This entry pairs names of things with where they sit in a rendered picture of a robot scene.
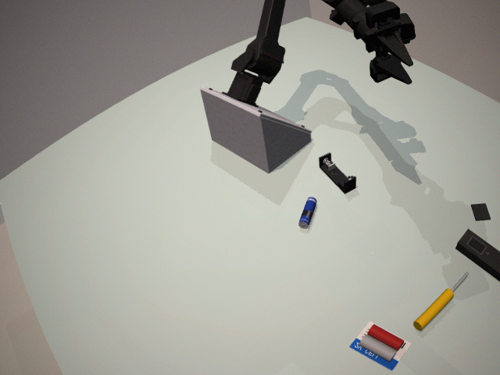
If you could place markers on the blue battery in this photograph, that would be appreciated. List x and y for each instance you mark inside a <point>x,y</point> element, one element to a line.
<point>307,213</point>

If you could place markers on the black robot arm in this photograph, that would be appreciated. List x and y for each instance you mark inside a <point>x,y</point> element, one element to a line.
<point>264,56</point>

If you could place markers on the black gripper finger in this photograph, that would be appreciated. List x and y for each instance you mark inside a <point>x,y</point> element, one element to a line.
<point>393,68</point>
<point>389,38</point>

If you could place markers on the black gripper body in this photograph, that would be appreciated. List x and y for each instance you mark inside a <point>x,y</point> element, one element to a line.
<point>366,22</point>

